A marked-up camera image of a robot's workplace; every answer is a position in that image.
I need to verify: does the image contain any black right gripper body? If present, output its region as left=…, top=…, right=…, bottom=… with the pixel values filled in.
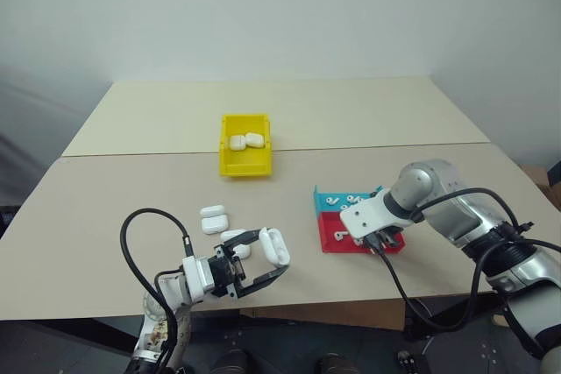
left=353, top=224, right=405, bottom=256

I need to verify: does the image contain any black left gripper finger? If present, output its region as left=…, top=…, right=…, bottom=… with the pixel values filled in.
left=221, top=228, right=265, bottom=258
left=237, top=263, right=291, bottom=301

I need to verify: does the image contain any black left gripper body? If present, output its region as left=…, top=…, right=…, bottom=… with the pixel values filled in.
left=208, top=243, right=249, bottom=301

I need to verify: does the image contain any yellow plastic bin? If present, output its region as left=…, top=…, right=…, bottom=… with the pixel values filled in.
left=217, top=113, right=275, bottom=180

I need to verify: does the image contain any red earbud tray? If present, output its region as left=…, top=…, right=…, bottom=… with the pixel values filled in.
left=316, top=208, right=406, bottom=254

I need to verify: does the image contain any teal earbud tray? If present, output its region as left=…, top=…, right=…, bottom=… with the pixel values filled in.
left=312, top=185, right=379, bottom=214

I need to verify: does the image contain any dark rounded shape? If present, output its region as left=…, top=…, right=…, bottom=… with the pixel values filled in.
left=396, top=349, right=416, bottom=374
left=209, top=349, right=252, bottom=374

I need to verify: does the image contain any brown cardboard box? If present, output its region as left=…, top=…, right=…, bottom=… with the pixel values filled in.
left=519, top=164, right=561, bottom=211

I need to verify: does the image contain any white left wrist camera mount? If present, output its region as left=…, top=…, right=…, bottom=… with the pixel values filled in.
left=181, top=255, right=217, bottom=304

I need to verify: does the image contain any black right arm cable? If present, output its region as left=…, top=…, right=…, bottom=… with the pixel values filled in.
left=366, top=187, right=561, bottom=332

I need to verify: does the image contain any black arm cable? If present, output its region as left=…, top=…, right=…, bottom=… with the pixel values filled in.
left=366, top=187, right=561, bottom=332
left=120, top=208, right=195, bottom=374

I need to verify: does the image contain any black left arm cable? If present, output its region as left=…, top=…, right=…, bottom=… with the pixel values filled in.
left=120, top=208, right=195, bottom=374

